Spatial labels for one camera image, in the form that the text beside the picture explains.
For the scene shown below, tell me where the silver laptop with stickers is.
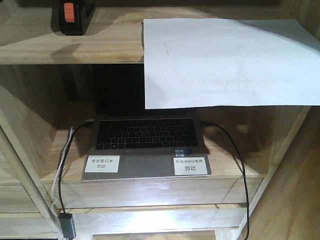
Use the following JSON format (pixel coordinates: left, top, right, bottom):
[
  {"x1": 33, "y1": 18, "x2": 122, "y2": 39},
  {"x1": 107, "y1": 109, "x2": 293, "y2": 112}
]
[{"x1": 82, "y1": 63, "x2": 212, "y2": 181}]

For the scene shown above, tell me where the black right laptop cable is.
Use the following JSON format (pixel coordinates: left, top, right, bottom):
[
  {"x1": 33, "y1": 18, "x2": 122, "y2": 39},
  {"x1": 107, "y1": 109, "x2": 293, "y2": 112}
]
[{"x1": 199, "y1": 121, "x2": 251, "y2": 240}]

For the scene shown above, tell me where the black left laptop cable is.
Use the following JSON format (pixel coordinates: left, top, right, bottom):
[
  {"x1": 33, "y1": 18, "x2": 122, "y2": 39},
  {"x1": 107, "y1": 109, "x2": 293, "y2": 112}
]
[{"x1": 58, "y1": 121, "x2": 95, "y2": 213}]

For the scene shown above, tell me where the black orange stapler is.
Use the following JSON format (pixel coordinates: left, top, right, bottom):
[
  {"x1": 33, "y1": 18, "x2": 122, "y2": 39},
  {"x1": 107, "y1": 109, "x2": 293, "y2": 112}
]
[{"x1": 58, "y1": 0, "x2": 96, "y2": 36}]

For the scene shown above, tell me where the white cable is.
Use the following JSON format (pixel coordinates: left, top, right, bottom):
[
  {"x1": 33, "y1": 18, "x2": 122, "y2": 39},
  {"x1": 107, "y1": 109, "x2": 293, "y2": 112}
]
[{"x1": 51, "y1": 119, "x2": 95, "y2": 240}]

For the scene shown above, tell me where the black laptop cable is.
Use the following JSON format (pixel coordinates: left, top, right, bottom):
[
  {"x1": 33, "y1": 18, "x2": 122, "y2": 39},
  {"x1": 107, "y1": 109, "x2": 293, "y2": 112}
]
[
  {"x1": 58, "y1": 121, "x2": 95, "y2": 213},
  {"x1": 199, "y1": 121, "x2": 251, "y2": 240}
]

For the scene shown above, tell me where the wooden shelf unit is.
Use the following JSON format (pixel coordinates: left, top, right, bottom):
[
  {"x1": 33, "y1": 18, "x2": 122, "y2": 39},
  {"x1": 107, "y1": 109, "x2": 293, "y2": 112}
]
[{"x1": 0, "y1": 0, "x2": 320, "y2": 240}]

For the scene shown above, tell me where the white paper sheet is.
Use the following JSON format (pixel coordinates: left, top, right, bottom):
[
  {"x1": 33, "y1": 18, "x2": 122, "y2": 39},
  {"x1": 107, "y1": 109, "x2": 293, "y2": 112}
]
[{"x1": 143, "y1": 18, "x2": 320, "y2": 109}]

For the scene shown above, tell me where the grey usb hub adapter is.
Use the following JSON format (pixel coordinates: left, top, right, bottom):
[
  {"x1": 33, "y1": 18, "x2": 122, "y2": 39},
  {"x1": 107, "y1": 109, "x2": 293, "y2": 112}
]
[{"x1": 58, "y1": 212, "x2": 77, "y2": 240}]

